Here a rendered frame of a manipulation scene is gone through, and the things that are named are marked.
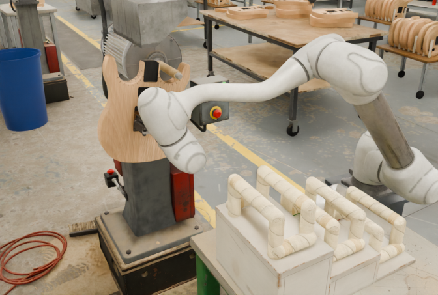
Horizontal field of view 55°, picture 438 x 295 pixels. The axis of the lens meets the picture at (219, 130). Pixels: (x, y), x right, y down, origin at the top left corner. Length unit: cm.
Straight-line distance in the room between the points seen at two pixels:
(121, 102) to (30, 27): 363
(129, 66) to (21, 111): 281
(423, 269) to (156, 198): 138
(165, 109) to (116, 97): 39
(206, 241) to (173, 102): 41
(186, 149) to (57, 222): 191
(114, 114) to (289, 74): 64
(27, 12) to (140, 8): 376
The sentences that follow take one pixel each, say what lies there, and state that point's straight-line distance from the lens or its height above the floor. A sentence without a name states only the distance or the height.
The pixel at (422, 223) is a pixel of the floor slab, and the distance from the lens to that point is 313.
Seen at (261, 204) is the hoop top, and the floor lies 121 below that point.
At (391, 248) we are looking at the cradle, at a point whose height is 98.
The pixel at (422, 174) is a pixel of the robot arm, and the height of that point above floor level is 92.
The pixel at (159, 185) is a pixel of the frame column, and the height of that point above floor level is 56.
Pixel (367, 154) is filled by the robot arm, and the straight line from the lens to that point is 184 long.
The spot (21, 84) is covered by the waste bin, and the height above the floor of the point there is 48.
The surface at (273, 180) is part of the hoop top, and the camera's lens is 98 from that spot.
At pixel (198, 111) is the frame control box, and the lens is 193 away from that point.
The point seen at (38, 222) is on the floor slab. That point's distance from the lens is 311.
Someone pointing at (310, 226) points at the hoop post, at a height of 116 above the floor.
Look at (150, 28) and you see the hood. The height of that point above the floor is 145.
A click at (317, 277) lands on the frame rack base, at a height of 104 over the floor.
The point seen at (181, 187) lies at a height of 52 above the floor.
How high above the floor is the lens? 172
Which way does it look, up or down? 25 degrees down
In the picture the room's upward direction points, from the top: 1 degrees counter-clockwise
